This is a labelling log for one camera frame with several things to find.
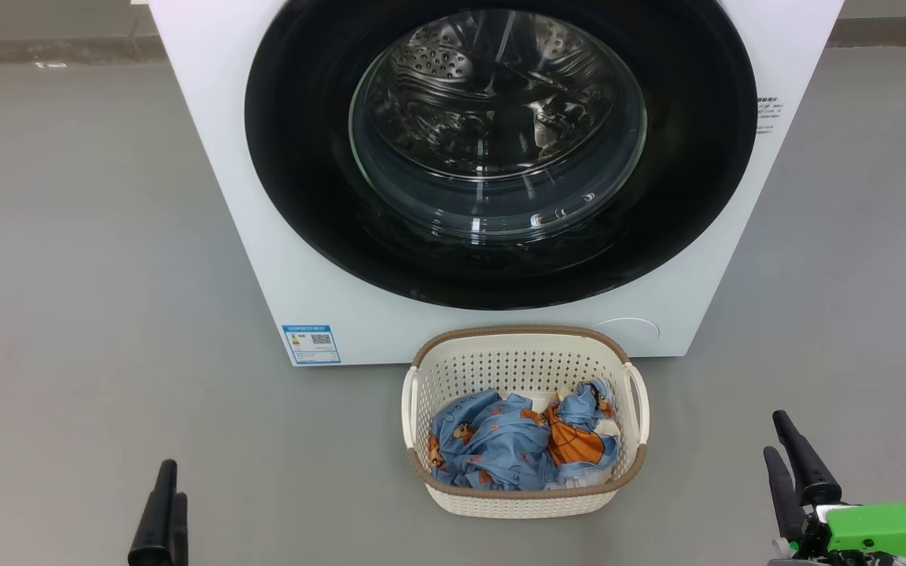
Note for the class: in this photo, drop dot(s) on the cream perforated laundry basket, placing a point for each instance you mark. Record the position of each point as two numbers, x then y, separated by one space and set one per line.
528 503

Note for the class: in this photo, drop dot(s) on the round white filter cover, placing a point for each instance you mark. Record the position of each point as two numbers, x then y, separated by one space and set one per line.
627 334

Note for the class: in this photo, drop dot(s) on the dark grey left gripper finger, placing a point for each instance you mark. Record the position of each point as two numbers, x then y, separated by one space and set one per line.
156 527
179 534

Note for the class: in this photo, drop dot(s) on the blue patterned garment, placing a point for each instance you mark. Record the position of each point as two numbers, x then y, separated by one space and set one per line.
492 444

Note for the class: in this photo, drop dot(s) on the blue energy label sticker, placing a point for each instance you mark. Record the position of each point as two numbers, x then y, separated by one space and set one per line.
311 344

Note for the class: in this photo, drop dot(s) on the blue garment with orange print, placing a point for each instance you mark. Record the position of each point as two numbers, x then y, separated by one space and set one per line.
579 436

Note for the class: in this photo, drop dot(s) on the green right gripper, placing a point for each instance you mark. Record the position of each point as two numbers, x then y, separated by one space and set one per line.
870 531

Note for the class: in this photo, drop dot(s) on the white front-load washing machine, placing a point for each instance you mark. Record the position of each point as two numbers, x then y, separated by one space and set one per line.
217 196

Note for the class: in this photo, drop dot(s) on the small printed text sticker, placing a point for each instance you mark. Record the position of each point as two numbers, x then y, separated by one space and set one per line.
769 114

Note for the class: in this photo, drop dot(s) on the black rimmed glass washer door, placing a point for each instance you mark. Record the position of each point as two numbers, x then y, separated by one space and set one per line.
303 181

